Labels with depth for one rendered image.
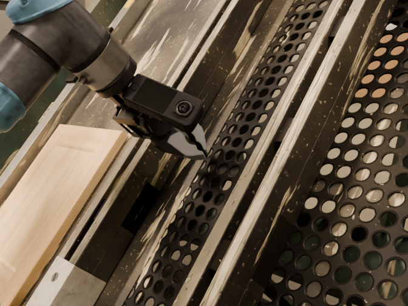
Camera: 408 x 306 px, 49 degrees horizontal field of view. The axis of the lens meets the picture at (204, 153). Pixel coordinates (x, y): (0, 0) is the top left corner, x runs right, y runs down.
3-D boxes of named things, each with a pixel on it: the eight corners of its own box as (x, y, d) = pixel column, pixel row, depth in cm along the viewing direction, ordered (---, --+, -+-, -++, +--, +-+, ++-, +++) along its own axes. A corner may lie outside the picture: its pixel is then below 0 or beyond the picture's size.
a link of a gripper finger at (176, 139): (187, 153, 79) (153, 122, 74) (210, 157, 75) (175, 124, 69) (178, 169, 78) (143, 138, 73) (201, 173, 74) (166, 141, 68)
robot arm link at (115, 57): (119, 28, 60) (85, 76, 58) (142, 52, 63) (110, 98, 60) (91, 34, 66) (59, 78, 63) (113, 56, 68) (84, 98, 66)
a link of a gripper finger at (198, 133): (195, 139, 80) (163, 107, 75) (218, 142, 76) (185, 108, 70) (187, 153, 79) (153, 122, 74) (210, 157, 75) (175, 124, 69)
